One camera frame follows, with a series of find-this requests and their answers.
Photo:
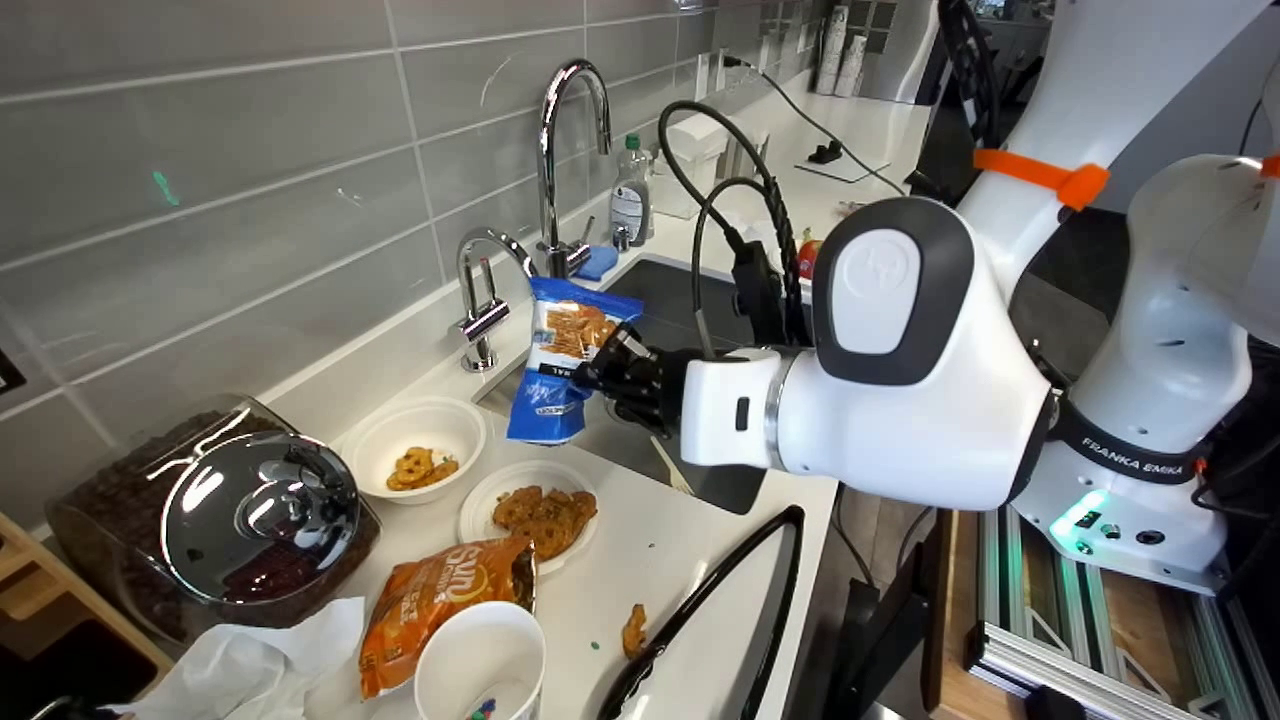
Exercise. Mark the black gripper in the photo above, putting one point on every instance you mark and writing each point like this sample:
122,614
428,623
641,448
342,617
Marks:
638,377

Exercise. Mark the blue pretzel snack packet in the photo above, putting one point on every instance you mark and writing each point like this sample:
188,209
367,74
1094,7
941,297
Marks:
568,325

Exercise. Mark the small white plate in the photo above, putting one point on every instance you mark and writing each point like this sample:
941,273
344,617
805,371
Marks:
479,511

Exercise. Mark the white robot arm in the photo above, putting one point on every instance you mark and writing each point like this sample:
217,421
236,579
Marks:
919,377

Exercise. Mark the blue sponge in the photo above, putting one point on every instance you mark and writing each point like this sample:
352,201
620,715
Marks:
593,263

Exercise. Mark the tall chrome faucet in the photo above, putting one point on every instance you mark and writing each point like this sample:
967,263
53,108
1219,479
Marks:
568,87

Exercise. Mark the small chrome faucet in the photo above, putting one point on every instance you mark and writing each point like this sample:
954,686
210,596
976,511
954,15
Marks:
481,297

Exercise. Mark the pretzel pile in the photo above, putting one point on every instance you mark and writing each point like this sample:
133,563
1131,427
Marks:
547,516

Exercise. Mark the clear soap bottle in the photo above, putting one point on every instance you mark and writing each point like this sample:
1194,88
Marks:
629,199

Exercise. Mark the white bowl with snacks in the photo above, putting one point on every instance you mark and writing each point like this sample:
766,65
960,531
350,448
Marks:
412,448

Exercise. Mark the orange snack bag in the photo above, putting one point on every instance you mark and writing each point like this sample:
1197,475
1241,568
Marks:
422,593

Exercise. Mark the glass pot lid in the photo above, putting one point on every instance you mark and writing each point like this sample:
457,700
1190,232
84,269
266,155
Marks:
266,520

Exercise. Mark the dark brown container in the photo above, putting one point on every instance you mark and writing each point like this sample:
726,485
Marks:
109,531

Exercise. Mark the white plastic bag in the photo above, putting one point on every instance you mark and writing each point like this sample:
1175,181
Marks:
266,672

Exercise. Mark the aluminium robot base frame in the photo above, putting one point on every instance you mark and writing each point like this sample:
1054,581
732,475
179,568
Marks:
1115,645

